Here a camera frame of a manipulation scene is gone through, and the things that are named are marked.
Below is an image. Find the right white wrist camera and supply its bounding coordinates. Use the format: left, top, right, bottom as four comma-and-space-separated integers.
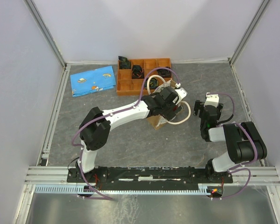
204, 92, 219, 108

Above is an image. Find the blue slotted cable duct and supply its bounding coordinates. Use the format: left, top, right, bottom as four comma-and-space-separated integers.
34, 184, 210, 196

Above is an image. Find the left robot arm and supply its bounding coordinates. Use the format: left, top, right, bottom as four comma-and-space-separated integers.
77, 86, 187, 182

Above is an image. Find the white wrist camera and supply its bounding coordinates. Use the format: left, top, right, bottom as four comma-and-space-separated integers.
204, 92, 219, 108
173, 87, 187, 105

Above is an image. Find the black rolled tie right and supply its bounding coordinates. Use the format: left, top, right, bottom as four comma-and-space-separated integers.
157, 69, 172, 78

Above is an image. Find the black rolled tie middle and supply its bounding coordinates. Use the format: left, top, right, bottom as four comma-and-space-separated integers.
132, 65, 144, 79

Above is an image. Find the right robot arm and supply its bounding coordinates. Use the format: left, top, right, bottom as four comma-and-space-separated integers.
190, 99, 267, 183

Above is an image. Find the dark rolled tie bottom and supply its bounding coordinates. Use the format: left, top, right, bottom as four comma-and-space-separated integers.
144, 77, 159, 90

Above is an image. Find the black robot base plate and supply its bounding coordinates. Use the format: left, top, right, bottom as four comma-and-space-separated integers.
66, 166, 234, 191

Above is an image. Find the blue patterned cloth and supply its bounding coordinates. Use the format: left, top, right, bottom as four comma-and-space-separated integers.
70, 66, 116, 97

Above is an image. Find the dark rolled tie top-left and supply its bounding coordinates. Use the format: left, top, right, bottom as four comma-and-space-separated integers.
118, 56, 131, 70

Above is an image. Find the wooden compartment tray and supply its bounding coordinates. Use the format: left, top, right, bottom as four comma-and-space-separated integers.
116, 58, 172, 96

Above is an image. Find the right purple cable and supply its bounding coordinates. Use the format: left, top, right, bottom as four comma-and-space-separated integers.
209, 92, 259, 201

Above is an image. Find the black rolled tie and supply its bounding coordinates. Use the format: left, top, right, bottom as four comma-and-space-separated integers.
157, 69, 172, 78
132, 65, 144, 79

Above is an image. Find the aluminium frame rail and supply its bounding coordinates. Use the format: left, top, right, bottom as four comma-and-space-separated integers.
24, 166, 280, 186

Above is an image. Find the brown canvas bag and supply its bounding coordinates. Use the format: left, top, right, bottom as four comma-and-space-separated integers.
146, 75, 192, 131

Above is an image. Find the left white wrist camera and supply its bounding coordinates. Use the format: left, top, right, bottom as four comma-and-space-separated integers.
173, 87, 187, 105

